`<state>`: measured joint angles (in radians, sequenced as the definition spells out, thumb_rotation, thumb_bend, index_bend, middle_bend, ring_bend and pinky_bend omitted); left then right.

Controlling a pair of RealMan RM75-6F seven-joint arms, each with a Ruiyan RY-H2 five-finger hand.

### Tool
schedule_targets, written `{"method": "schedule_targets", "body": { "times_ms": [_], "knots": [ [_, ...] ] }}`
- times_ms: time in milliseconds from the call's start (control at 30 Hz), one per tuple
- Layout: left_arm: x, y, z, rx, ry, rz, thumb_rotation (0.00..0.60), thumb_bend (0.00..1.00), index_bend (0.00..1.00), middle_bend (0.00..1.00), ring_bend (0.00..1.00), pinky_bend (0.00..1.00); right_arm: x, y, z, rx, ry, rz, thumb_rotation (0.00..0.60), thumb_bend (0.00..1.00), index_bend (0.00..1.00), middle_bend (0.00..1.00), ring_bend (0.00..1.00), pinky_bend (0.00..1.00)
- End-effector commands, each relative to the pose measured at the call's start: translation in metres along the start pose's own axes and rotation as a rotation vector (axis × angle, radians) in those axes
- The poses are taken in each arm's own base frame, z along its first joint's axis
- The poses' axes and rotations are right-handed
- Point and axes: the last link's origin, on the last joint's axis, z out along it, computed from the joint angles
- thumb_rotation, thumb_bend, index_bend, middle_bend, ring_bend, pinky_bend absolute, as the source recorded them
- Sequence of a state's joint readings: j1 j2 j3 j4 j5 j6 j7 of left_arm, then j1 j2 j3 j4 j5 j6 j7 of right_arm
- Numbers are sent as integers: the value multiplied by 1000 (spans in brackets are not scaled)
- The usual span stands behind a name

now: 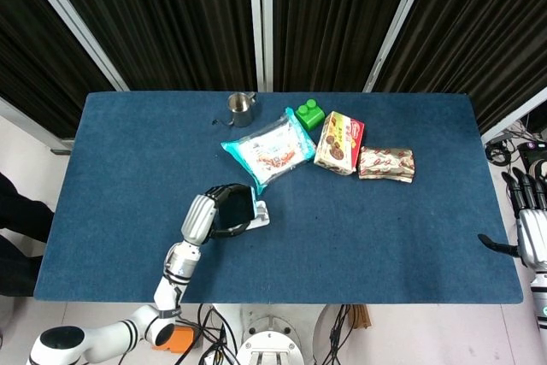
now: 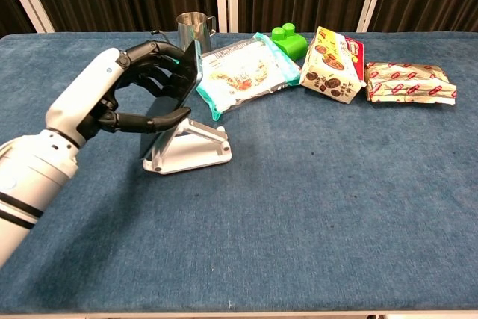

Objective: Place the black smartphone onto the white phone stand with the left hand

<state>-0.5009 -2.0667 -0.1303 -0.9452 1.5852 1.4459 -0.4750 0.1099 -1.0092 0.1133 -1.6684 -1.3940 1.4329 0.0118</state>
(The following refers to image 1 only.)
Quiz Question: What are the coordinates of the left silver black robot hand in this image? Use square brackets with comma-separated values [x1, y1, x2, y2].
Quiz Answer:
[181, 184, 256, 247]

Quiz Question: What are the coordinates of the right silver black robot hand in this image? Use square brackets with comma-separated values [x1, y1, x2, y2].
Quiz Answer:
[477, 167, 547, 274]

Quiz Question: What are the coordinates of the teal and white snack bag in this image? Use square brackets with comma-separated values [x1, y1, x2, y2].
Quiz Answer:
[220, 109, 319, 196]

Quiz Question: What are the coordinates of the steel gooseneck pitcher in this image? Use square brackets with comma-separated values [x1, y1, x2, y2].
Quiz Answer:
[212, 91, 258, 128]

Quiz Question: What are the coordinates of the orange box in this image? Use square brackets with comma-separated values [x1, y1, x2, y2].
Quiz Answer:
[159, 325, 203, 355]

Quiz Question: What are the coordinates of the white robot torso base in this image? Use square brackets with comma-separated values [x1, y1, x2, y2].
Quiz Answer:
[211, 303, 331, 365]

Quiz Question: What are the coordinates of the blue table cloth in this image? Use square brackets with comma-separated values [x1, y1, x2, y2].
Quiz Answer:
[32, 91, 525, 306]

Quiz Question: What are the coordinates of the green toy building block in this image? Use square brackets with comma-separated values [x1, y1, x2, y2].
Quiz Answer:
[294, 99, 327, 132]

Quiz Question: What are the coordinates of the cookie box with red side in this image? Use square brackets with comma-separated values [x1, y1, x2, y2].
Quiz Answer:
[313, 110, 367, 177]

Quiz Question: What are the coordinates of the beige patterned snack packet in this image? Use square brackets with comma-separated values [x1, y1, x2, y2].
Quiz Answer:
[356, 144, 416, 185]

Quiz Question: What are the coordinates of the person in dark clothes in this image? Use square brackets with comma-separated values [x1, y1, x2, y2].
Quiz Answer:
[0, 171, 56, 298]

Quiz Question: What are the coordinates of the brown cardboard piece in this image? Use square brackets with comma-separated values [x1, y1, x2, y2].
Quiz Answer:
[349, 303, 373, 331]

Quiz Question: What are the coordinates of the dark pleated curtain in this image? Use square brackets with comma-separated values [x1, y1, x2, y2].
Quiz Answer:
[38, 0, 259, 93]
[377, 0, 547, 134]
[271, 0, 421, 93]
[0, 0, 115, 138]

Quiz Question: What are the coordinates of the black electronics with cables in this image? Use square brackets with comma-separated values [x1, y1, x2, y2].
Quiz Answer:
[484, 115, 547, 180]

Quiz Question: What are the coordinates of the white frame post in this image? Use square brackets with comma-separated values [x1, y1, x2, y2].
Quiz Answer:
[479, 85, 547, 144]
[12, 0, 131, 92]
[247, 0, 275, 93]
[362, 0, 438, 93]

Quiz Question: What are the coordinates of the black cable bundle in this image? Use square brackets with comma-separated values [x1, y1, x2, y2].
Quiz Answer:
[177, 303, 241, 365]
[322, 303, 365, 365]

